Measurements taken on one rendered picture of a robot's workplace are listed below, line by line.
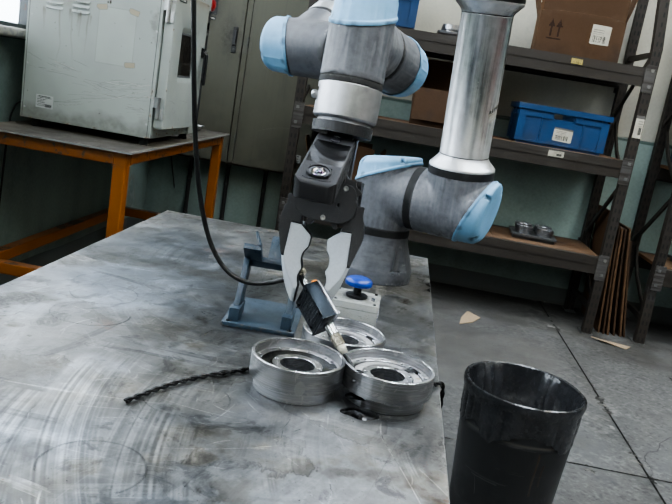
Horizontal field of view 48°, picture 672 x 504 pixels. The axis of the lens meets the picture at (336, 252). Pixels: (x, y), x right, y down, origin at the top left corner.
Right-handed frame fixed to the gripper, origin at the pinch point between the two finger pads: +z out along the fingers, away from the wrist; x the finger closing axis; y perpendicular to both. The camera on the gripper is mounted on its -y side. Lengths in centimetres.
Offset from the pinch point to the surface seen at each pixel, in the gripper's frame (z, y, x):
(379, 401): 9.0, -6.4, -10.3
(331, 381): 7.8, -6.8, -4.8
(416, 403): 8.7, -5.1, -14.3
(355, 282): 0.0, 20.3, -4.2
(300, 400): 10.3, -7.8, -2.0
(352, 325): 4.8, 12.3, -5.2
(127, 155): -10, 182, 93
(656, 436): 60, 217, -126
